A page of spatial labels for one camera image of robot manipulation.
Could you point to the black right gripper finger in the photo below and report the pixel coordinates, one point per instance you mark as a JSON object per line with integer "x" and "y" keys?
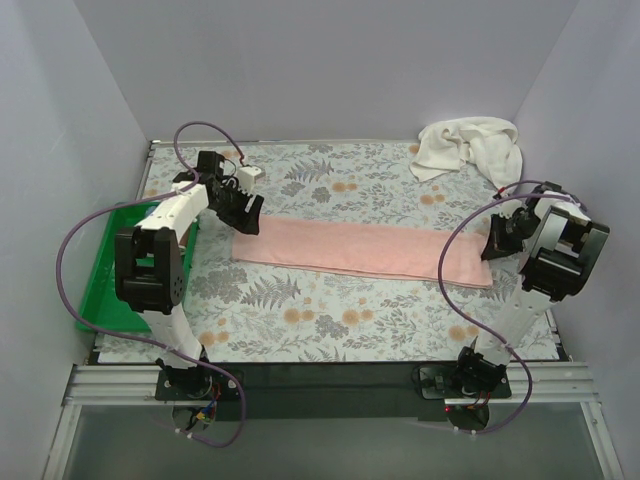
{"x": 524, "y": 258}
{"x": 499, "y": 243}

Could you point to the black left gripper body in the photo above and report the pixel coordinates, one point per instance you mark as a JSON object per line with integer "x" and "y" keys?
{"x": 239, "y": 203}

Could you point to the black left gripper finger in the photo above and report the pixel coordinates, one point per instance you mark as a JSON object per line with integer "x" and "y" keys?
{"x": 250, "y": 217}
{"x": 231, "y": 215}

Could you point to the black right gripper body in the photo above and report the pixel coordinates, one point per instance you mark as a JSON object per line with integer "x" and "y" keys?
{"x": 507, "y": 229}

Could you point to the pink towel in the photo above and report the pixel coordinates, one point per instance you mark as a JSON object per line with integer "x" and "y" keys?
{"x": 366, "y": 250}

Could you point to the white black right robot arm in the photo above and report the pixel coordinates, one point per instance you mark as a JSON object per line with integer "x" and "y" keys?
{"x": 559, "y": 245}

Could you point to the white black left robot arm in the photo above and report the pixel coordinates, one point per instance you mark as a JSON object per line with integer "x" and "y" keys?
{"x": 149, "y": 272}

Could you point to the white crumpled towel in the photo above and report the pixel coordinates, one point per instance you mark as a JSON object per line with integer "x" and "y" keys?
{"x": 489, "y": 143}

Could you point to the green plastic tray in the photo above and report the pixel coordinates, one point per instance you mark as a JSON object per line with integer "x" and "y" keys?
{"x": 99, "y": 305}

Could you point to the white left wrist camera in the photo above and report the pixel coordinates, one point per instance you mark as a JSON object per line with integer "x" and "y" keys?
{"x": 249, "y": 175}

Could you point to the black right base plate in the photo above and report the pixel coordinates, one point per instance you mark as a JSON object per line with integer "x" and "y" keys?
{"x": 446, "y": 380}

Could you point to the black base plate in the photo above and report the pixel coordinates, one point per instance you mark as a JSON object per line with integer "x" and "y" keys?
{"x": 220, "y": 387}
{"x": 446, "y": 380}

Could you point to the aluminium frame rail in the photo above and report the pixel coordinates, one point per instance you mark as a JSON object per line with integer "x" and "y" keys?
{"x": 119, "y": 384}

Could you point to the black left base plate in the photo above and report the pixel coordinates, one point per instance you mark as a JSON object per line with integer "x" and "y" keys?
{"x": 220, "y": 387}

